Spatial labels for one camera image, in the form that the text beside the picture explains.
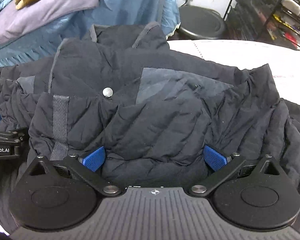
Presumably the black round stool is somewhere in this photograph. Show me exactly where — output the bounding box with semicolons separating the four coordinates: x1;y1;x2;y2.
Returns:
178;5;226;40

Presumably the black metal storage rack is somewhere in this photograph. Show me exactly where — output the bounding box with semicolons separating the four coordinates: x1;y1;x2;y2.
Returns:
224;0;300;51

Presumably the dark grey bed sheet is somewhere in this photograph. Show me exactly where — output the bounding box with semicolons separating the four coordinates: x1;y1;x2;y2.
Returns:
0;0;98;44

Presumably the teal bed skirt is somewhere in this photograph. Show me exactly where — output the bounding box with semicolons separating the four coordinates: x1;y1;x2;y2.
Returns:
0;0;180;67

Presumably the pink white blanket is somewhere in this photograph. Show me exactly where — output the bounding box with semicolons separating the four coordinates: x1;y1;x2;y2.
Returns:
168;40;300;105

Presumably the black quilted jacket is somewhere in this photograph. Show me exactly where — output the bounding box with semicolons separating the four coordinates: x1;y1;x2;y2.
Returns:
0;23;300;232

